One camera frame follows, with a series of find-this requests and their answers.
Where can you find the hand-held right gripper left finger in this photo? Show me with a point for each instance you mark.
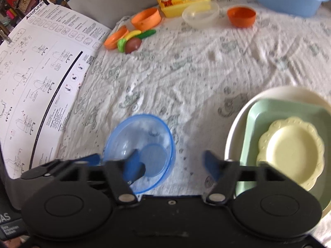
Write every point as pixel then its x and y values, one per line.
pixel 132 164

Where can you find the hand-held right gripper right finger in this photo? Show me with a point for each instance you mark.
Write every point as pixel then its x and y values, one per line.
pixel 210 162

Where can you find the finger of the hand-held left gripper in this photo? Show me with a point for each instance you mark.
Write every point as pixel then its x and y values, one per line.
pixel 141 170
pixel 90 159

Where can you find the clear blue bowl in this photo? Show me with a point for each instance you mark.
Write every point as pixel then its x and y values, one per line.
pixel 152 134

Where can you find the cream oval plate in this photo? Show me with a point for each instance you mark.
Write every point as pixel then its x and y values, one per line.
pixel 234 134

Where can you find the green square plate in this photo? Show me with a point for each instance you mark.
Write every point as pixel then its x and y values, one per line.
pixel 254 118

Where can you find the yellow scalloped plate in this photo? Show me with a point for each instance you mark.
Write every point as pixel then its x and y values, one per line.
pixel 292 149

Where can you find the white instruction sheet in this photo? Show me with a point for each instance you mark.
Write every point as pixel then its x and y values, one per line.
pixel 38 82

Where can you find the white printed blanket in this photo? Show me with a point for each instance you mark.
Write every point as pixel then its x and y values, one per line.
pixel 194 69

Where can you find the lime green toy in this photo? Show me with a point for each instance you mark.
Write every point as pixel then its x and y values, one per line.
pixel 121 46

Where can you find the brown toy potato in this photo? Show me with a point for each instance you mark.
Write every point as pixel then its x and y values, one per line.
pixel 133 45

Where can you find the shallow light orange bowl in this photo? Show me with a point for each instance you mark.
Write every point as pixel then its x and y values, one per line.
pixel 115 39

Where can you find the yellow toy banana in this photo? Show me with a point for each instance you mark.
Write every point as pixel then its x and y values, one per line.
pixel 132 34

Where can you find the dark green toy vegetable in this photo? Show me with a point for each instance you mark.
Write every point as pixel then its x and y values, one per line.
pixel 148 33

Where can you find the clear white bowl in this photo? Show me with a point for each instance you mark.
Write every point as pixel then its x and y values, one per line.
pixel 200 15

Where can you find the dark orange bowl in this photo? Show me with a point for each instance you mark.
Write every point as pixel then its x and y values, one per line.
pixel 241 18

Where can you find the grey cushion with teal trim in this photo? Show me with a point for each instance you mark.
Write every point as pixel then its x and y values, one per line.
pixel 108 2

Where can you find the cluttered shelf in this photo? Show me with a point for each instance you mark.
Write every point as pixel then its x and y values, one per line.
pixel 18 0

